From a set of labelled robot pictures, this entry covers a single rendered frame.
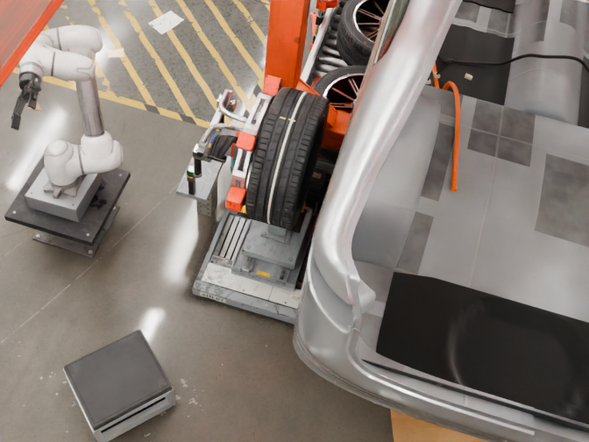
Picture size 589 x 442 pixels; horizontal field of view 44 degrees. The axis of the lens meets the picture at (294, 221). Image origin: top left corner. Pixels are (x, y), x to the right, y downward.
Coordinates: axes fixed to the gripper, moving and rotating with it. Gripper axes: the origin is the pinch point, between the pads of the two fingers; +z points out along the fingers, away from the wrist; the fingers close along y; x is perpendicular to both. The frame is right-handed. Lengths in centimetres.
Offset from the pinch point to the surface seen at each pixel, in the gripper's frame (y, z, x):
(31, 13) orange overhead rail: -142, 133, 51
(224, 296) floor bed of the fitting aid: 62, -3, -146
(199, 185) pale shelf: 38, -48, -111
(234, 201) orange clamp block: -4, -3, -99
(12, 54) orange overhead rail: -141, 140, 52
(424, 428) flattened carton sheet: 13, 72, -232
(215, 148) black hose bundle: -10, -23, -84
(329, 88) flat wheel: -18, -114, -167
